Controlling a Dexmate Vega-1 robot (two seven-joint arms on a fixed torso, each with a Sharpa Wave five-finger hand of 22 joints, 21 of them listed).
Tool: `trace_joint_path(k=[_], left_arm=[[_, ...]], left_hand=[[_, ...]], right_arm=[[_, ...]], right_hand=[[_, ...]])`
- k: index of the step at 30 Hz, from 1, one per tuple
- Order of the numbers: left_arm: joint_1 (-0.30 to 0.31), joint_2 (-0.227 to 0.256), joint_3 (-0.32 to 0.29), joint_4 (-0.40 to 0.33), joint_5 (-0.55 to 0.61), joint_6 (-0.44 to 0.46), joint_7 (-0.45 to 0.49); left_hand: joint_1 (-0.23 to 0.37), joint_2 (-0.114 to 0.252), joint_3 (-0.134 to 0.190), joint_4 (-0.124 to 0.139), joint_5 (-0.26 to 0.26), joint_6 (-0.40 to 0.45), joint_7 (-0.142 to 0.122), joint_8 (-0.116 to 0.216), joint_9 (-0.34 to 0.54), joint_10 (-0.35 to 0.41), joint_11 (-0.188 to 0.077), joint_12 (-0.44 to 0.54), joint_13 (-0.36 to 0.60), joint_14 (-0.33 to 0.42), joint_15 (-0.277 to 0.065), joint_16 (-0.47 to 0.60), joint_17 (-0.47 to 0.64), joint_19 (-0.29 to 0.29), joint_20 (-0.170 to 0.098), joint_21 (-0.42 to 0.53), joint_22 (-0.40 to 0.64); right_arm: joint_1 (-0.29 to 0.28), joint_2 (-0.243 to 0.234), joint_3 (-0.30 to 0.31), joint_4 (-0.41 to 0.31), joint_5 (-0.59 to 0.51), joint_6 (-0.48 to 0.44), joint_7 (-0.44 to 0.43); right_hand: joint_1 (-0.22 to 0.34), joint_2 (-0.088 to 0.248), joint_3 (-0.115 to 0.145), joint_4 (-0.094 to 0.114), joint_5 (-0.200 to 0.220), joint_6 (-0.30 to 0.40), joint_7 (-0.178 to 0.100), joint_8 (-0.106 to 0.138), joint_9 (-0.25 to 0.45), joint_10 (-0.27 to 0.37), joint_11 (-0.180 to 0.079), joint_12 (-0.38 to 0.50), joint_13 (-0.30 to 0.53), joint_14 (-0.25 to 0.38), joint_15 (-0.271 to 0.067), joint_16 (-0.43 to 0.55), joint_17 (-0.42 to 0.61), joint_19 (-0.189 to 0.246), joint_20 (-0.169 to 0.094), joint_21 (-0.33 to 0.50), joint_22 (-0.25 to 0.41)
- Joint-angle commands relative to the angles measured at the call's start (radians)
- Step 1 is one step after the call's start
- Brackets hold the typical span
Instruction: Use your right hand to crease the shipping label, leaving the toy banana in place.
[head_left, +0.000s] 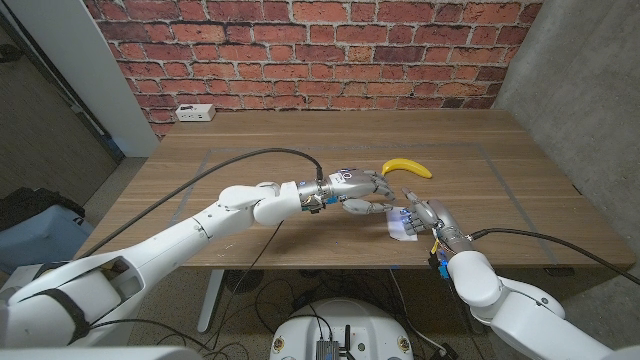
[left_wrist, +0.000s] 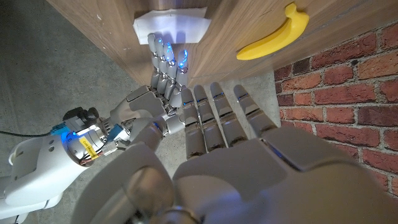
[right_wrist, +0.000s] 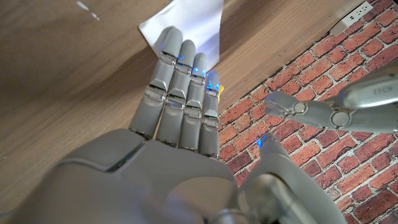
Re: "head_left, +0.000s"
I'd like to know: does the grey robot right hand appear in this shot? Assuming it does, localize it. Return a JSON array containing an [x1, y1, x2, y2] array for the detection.
[[399, 187, 476, 254]]

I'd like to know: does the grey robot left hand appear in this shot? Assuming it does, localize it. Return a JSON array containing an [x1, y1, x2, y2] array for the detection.
[[298, 168, 396, 216]]

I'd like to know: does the white paper shipping label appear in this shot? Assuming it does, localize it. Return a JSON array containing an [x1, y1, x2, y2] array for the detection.
[[387, 207, 419, 243]]

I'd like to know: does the yellow toy banana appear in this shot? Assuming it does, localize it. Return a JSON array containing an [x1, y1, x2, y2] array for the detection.
[[380, 157, 433, 180]]

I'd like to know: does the red brick printed backdrop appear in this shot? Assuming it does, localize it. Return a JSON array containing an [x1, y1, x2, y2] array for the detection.
[[82, 0, 545, 139]]

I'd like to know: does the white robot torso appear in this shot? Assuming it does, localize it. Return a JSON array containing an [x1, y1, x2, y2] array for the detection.
[[269, 298, 415, 360]]

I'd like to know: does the black round disc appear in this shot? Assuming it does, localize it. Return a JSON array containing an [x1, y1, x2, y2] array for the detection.
[[223, 269, 265, 294]]

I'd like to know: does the small grey electronics box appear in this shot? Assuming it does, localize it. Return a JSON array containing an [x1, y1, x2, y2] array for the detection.
[[314, 339, 341, 360]]

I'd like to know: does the white power strip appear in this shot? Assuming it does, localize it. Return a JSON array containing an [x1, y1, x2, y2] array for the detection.
[[174, 103, 217, 123]]

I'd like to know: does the white table leg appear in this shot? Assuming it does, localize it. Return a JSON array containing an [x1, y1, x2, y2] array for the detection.
[[196, 269, 225, 333]]

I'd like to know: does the black bag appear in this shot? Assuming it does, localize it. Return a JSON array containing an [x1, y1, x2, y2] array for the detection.
[[0, 187, 86, 232]]

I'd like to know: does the blue storage bin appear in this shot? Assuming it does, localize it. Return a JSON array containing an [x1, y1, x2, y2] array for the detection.
[[0, 204, 95, 274]]

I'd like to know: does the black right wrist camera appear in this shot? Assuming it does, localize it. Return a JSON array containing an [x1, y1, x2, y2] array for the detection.
[[428, 252, 451, 280]]

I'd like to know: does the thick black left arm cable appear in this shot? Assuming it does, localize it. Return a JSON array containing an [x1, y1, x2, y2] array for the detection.
[[87, 147, 325, 259]]

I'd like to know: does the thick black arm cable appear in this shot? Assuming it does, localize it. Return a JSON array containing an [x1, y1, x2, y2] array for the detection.
[[468, 227, 640, 287], [87, 147, 325, 259]]

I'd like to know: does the thin black left wrist cable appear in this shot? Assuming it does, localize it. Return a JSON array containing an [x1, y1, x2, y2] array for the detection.
[[212, 221, 285, 349]]

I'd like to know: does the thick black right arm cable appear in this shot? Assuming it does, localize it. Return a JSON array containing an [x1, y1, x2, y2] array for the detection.
[[468, 227, 640, 287]]

